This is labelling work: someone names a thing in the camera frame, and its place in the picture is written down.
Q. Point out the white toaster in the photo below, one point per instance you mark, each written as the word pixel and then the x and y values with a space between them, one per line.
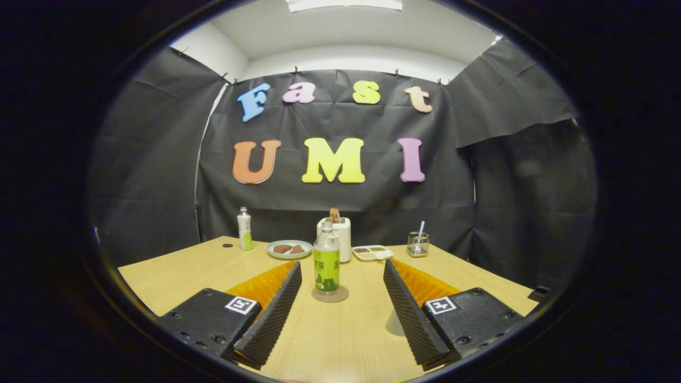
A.
pixel 345 239

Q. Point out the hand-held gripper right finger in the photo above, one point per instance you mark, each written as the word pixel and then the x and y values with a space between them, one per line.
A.
pixel 412 314

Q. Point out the brown meat slice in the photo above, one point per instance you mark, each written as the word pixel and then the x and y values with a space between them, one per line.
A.
pixel 298 249
pixel 282 249

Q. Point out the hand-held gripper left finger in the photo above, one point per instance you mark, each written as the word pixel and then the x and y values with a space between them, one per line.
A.
pixel 271 314

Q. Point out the wooden table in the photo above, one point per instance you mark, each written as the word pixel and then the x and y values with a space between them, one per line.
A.
pixel 330 346

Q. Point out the white divided tray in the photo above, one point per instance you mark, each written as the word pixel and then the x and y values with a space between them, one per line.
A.
pixel 372 253

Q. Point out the green label juice bottle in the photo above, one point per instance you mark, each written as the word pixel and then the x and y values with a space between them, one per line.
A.
pixel 326 271

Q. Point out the round brown coaster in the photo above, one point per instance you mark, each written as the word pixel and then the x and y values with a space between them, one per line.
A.
pixel 330 298

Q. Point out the ceiling light panel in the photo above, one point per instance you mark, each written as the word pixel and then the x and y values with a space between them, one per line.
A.
pixel 343 4

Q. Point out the pale green plate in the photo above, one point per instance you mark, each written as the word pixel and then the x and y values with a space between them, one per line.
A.
pixel 272 255

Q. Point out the black block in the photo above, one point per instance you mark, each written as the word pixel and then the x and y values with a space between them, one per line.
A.
pixel 539 293

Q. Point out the brown bread slice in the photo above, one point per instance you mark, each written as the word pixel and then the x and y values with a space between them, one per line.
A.
pixel 334 215

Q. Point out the small white green bottle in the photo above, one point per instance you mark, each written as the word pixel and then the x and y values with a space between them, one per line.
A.
pixel 245 231

